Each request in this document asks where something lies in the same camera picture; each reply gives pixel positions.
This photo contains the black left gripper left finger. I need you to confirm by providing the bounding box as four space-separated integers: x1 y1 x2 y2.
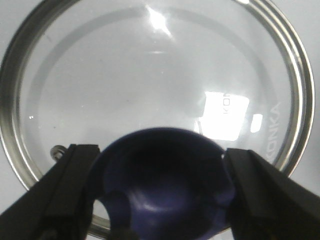
0 144 100 240

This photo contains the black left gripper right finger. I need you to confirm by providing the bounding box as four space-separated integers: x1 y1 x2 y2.
224 148 320 240

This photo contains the glass pot lid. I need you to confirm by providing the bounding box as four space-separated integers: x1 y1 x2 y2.
0 0 315 240

